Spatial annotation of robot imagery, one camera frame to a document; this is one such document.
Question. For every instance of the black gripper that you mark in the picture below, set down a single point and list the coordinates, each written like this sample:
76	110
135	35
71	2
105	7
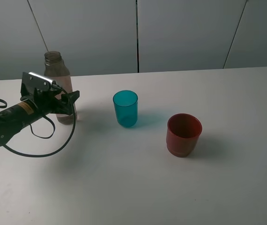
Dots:
46	101

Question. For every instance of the smoky transparent plastic bottle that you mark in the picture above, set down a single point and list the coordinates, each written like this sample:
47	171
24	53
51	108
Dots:
55	68

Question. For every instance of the teal translucent plastic cup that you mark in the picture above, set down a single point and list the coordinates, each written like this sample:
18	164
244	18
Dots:
126	107

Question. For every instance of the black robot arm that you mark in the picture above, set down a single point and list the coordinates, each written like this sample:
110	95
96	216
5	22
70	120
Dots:
34	106

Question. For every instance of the red plastic cup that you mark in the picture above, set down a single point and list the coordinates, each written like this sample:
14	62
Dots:
183	131

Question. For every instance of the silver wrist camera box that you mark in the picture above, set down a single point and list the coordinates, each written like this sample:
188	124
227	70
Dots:
33	80

